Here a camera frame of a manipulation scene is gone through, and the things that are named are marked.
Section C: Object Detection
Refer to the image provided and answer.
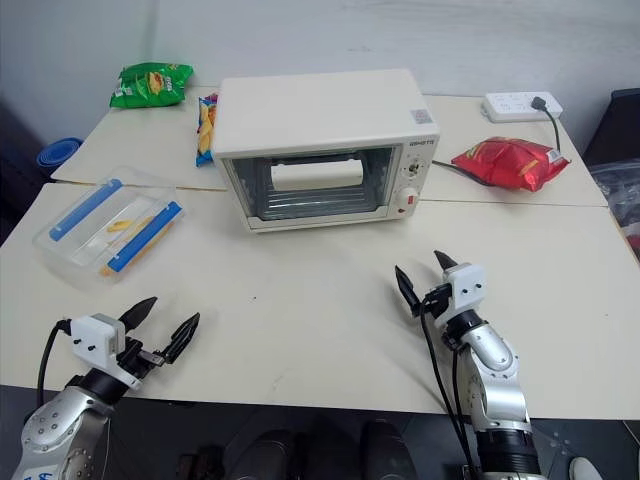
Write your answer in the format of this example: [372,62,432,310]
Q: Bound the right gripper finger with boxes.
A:
[394,264,422,318]
[432,249,459,275]

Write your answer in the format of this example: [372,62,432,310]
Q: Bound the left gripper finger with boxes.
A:
[159,312,202,366]
[118,296,159,333]

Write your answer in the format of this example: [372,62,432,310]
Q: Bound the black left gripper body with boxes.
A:
[115,337,167,382]

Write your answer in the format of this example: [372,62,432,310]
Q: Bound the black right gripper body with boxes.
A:
[419,282,454,321]

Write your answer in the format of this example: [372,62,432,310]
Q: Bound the clear plastic container blue clips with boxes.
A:
[31,164,187,297]

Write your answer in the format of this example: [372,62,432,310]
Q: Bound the cream toaster oven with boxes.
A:
[212,68,442,236]

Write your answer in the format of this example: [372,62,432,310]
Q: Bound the blue container clip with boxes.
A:
[105,200,184,274]
[48,177,123,241]

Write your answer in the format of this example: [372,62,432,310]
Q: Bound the red chips bag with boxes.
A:
[450,135,572,194]

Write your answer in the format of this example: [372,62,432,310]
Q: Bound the white power strip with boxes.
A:
[481,90,564,124]

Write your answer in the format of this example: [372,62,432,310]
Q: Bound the blue plastic bowl stack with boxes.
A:
[35,137,84,177]

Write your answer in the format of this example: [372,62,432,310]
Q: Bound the blue yellow snack bag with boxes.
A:
[194,91,222,169]

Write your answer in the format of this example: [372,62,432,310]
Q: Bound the clear plastic bag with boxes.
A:
[588,158,640,264]

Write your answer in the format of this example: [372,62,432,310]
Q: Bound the black chair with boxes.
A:
[581,88,640,167]

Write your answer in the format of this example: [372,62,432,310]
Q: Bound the white rounded object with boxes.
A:
[568,456,603,480]

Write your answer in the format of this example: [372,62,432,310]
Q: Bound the green chips bag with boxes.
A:
[108,61,195,110]

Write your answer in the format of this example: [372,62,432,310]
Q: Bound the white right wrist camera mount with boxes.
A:
[441,262,487,322]

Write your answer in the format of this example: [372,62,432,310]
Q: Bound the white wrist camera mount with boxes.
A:
[441,262,487,322]
[68,313,144,391]

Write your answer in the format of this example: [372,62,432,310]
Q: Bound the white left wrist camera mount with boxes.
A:
[68,313,144,391]

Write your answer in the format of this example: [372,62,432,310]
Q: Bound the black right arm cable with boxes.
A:
[419,298,482,480]

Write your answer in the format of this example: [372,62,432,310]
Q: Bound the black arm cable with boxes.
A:
[419,298,482,480]
[36,318,74,407]

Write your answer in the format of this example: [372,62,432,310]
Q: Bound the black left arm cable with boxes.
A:
[36,318,74,407]

